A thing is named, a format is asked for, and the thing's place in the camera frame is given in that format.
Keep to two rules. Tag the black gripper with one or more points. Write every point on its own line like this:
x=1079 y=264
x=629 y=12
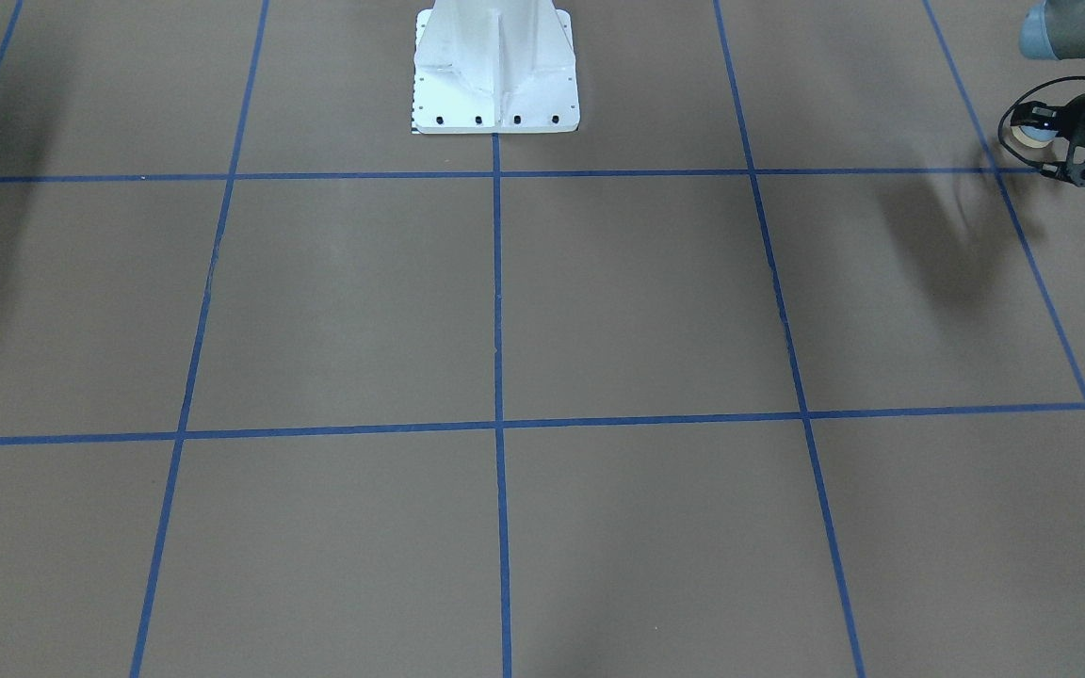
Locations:
x=1067 y=121

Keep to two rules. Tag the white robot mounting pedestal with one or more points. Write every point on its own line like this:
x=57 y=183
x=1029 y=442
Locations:
x=494 y=67

